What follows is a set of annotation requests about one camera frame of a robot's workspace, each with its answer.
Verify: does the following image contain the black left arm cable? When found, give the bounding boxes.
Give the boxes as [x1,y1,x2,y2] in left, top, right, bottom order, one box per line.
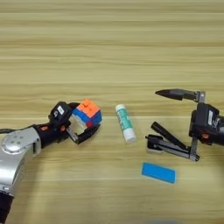
[0,125,37,135]

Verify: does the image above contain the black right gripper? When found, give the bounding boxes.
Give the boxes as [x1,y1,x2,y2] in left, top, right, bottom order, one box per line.
[145,88,224,162]

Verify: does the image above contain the black box with white label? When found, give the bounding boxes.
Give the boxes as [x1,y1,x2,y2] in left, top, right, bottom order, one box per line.
[191,102,221,138]
[48,101,74,127]

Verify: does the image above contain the blue rectangular eraser block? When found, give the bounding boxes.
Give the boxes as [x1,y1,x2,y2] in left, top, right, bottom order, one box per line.
[141,162,177,185]

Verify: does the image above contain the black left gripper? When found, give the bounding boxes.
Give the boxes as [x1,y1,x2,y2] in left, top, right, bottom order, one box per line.
[34,101,102,149]

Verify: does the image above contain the white green glue stick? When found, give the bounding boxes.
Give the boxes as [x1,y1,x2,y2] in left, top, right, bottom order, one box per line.
[115,104,137,145]

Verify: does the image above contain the multicolour puzzle cube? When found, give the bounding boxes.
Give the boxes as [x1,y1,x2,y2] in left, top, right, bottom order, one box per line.
[71,99,103,130]

